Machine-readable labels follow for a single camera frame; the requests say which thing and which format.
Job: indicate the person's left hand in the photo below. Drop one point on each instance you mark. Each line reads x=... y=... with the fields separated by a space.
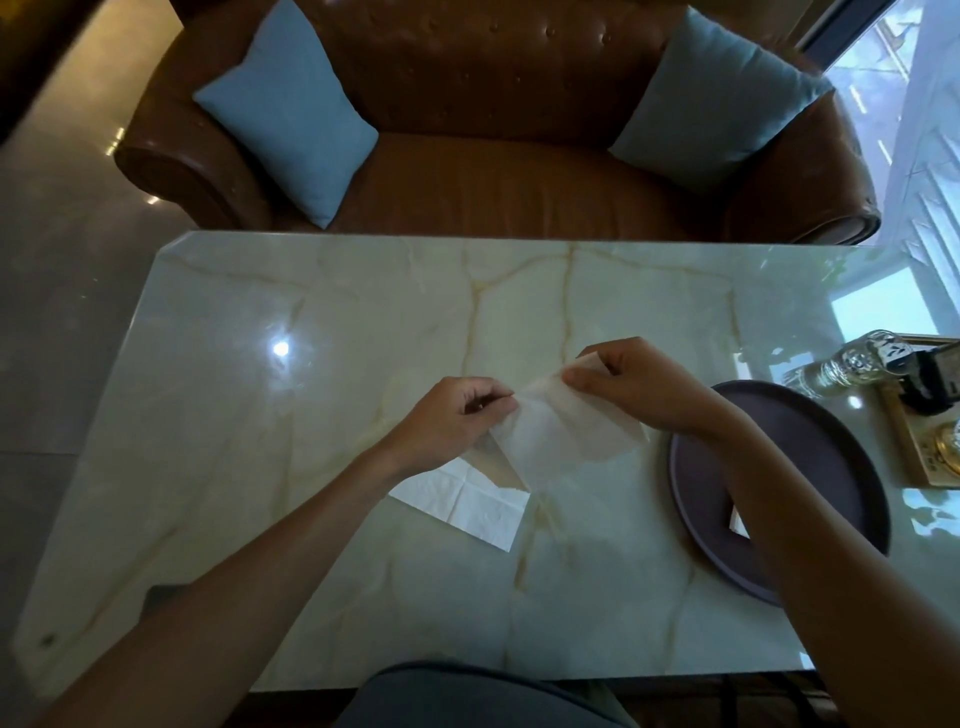
x=439 y=427

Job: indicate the person's right hand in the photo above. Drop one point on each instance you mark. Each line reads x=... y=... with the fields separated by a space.
x=652 y=390

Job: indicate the person's right thumb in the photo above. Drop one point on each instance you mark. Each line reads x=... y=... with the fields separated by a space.
x=589 y=381

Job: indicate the person's left thumb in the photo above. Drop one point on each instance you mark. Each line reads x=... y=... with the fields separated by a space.
x=496 y=417

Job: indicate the thin white paper napkin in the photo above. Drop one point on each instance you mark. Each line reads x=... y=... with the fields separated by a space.
x=559 y=431

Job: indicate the person's right forearm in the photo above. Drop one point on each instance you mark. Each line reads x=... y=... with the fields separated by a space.
x=825 y=585

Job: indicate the person's left forearm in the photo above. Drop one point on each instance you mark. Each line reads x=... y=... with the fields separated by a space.
x=225 y=600

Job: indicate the folded white paper napkin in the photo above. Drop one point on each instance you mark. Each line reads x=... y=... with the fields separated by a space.
x=469 y=506

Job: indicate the small white paper piece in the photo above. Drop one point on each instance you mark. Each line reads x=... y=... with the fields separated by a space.
x=739 y=523

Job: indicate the brown leather sofa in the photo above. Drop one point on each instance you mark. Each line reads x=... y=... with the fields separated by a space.
x=495 y=172

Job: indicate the dark round plate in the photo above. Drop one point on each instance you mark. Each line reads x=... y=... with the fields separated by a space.
x=810 y=465

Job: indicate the clear glass bottle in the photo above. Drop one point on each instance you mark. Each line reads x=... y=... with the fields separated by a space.
x=847 y=366

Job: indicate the person's grey trousers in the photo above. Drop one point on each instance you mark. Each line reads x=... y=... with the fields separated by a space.
x=465 y=701

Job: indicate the blue cushion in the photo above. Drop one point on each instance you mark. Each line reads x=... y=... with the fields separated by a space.
x=712 y=105
x=289 y=112

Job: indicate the wooden tray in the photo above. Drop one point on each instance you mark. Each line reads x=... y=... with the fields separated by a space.
x=915 y=442

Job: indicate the black holder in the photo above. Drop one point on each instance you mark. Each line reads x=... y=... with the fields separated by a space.
x=934 y=382

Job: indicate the round gold object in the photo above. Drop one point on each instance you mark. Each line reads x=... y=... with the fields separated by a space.
x=949 y=448

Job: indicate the dark window frame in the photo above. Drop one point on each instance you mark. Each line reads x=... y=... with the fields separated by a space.
x=844 y=26

